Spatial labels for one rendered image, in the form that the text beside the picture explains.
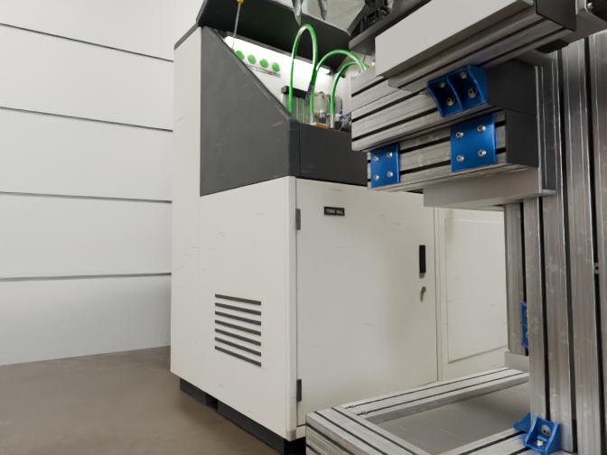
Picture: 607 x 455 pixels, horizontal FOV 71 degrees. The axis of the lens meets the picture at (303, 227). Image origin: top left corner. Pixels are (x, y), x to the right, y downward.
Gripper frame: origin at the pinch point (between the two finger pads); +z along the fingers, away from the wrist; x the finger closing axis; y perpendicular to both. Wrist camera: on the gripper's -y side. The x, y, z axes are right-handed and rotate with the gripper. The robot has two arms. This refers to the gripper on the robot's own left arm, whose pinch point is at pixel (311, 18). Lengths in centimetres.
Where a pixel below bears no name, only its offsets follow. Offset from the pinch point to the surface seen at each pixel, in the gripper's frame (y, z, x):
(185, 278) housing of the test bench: 17, 82, -66
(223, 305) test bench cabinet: 45, 72, -49
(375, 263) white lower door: 50, 63, 3
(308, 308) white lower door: 66, 56, -22
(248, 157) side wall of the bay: 23.2, 30.3, -29.0
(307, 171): 40, 29, -13
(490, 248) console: 26, 98, 61
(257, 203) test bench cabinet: 37, 39, -29
